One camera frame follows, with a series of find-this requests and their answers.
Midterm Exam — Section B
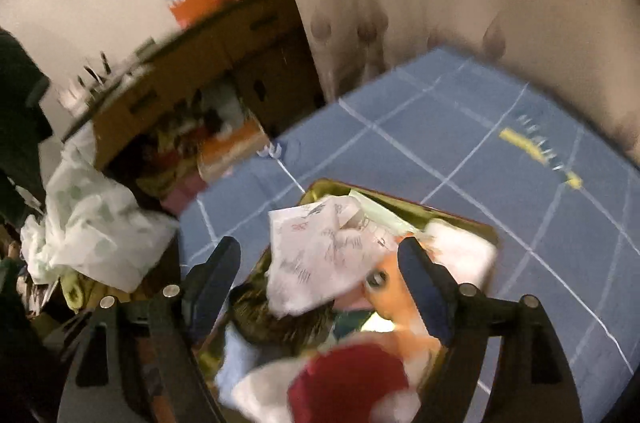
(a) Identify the white printed cloth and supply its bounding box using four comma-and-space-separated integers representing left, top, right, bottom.
266, 196, 401, 318

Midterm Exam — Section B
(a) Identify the light blue fuzzy cloth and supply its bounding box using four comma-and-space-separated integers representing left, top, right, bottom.
217, 328, 266, 404

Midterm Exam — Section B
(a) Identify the large cardboard box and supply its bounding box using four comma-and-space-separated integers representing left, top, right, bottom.
62, 0, 301, 169

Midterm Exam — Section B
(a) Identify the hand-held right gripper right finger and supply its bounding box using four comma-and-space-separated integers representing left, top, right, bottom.
397, 237, 583, 423

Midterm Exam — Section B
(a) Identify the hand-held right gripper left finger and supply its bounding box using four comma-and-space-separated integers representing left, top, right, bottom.
56, 235, 242, 423

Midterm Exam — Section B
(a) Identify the orange tissue box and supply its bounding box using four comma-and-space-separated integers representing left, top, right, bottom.
197, 120, 268, 181

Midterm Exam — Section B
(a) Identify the red and white plush hat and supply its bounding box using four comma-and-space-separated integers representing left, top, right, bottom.
230, 338, 426, 423

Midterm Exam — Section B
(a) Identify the pink box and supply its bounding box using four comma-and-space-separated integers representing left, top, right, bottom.
162, 176, 208, 214

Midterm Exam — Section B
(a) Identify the blue checked bedsheet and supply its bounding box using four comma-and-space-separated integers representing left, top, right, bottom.
177, 47, 640, 423

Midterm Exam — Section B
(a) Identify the yellow cloth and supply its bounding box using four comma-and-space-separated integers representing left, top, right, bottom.
60, 270, 101, 310

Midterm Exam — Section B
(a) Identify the plain white cloth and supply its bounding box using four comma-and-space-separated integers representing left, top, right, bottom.
425, 223, 498, 289

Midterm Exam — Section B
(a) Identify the white plastic bag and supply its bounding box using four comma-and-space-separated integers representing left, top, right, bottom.
20, 128, 181, 294

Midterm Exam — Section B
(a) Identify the orange plush toy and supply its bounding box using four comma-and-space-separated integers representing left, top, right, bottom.
362, 235, 441, 404

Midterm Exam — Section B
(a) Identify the dark patterned cloth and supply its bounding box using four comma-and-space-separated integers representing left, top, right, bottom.
230, 280, 336, 356

